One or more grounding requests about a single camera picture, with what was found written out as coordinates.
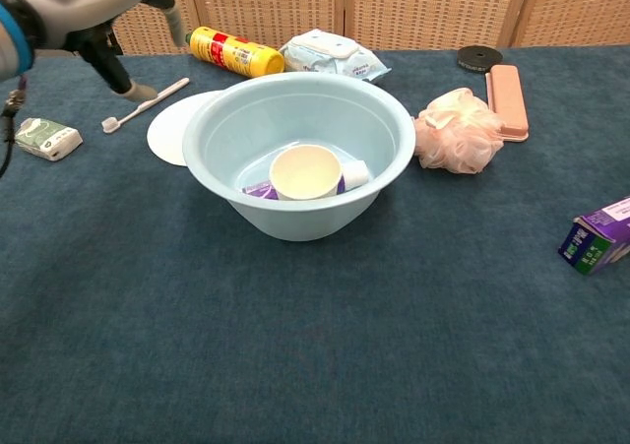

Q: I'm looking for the white paper cup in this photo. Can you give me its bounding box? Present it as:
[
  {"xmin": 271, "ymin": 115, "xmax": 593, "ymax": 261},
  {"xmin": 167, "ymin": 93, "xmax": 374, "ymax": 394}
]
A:
[{"xmin": 268, "ymin": 144, "xmax": 346, "ymax": 202}]

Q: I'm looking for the purple toothpaste tube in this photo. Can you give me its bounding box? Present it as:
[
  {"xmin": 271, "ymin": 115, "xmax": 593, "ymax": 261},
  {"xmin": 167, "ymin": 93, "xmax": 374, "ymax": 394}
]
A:
[{"xmin": 240, "ymin": 159, "xmax": 370, "ymax": 201}]

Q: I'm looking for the purple toothpaste box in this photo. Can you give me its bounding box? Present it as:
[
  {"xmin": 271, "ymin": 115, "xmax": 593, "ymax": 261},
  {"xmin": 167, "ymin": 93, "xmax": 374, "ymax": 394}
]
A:
[{"xmin": 557, "ymin": 196, "xmax": 630, "ymax": 276}]

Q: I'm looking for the small green white box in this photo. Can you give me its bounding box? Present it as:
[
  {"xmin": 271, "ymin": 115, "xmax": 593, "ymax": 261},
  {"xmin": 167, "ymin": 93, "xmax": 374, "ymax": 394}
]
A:
[{"xmin": 14, "ymin": 117, "xmax": 84, "ymax": 162}]

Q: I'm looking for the light blue plastic basin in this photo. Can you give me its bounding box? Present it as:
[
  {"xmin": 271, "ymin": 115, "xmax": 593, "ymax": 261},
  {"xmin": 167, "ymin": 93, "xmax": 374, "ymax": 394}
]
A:
[{"xmin": 181, "ymin": 71, "xmax": 417, "ymax": 242}]

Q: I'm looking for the white toothbrush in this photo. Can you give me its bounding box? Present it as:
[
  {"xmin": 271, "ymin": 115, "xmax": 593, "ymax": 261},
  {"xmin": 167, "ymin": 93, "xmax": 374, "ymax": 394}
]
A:
[{"xmin": 100, "ymin": 77, "xmax": 191, "ymax": 135}]

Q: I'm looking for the yellow bottle red label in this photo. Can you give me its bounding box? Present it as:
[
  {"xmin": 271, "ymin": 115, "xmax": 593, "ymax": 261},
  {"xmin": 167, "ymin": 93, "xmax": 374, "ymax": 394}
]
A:
[{"xmin": 184, "ymin": 26, "xmax": 286, "ymax": 80}]

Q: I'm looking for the white round flat disc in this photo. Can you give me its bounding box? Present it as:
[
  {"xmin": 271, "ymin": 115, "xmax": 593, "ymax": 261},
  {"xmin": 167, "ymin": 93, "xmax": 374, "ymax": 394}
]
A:
[{"xmin": 146, "ymin": 90, "xmax": 225, "ymax": 168}]

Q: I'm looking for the light blue wet wipes pack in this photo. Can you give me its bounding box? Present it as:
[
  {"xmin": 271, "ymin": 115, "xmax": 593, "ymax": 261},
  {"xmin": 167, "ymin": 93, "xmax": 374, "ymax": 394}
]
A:
[{"xmin": 278, "ymin": 28, "xmax": 393, "ymax": 83}]

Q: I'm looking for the wicker folding screen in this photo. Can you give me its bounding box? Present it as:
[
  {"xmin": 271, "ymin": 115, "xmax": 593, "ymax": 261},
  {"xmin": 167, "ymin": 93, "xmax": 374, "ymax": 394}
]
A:
[{"xmin": 105, "ymin": 0, "xmax": 630, "ymax": 56}]

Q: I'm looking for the black round disc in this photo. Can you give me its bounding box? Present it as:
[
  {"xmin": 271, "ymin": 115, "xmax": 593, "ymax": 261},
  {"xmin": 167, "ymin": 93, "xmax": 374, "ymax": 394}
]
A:
[{"xmin": 456, "ymin": 45, "xmax": 497, "ymax": 74}]

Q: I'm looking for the pink bath pouf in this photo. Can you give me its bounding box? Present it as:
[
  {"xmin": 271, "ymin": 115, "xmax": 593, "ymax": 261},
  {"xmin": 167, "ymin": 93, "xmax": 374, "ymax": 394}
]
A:
[{"xmin": 411, "ymin": 87, "xmax": 506, "ymax": 175}]

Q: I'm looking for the teal table cloth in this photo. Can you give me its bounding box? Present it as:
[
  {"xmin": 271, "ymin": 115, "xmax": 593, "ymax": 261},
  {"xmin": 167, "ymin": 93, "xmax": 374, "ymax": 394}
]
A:
[{"xmin": 0, "ymin": 44, "xmax": 630, "ymax": 444}]

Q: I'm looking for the pink toothbrush case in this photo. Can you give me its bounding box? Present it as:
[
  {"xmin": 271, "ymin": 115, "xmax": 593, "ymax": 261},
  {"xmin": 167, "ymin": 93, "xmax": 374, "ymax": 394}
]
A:
[{"xmin": 484, "ymin": 64, "xmax": 531, "ymax": 144}]

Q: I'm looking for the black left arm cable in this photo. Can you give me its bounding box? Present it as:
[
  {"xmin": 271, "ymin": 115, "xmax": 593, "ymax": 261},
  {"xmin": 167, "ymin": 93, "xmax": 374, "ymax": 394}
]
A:
[{"xmin": 0, "ymin": 75, "xmax": 29, "ymax": 179}]

